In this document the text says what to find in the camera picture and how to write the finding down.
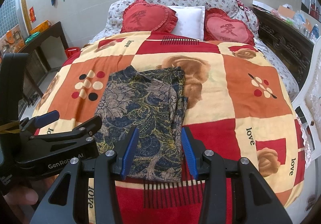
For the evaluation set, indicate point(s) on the white ornate chair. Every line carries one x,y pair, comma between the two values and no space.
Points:
308,100

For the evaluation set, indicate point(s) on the folded dark floral garment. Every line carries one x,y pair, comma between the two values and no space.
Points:
154,103

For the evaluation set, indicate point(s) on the red heart pillow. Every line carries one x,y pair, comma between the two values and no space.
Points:
218,26
144,16

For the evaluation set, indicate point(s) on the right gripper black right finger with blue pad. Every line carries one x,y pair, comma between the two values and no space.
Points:
253,200

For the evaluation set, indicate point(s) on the red paper wall decoration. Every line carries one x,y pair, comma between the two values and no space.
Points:
32,15

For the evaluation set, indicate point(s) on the left red heart pillow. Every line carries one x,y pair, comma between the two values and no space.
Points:
144,16

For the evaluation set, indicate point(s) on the red plastic basin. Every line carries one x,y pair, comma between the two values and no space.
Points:
71,51

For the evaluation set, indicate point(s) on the person's left hand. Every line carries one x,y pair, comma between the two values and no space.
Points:
21,198

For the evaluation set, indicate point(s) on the right red heart pillow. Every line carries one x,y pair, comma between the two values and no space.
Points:
218,26

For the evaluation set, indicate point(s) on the yellow bag on table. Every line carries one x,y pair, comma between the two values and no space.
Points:
41,27

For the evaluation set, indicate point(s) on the dark wooden side table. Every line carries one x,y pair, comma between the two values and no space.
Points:
46,53

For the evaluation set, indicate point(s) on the red orange patchwork blanket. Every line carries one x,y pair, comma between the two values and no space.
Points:
237,105

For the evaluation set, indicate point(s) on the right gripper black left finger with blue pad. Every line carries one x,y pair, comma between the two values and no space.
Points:
67,199

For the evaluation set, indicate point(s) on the white square pillow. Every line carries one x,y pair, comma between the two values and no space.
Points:
190,21

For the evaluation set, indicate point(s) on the dark carved wooden dresser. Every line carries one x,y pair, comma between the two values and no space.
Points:
291,47

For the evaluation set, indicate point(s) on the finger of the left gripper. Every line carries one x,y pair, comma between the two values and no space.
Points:
86,129
38,122

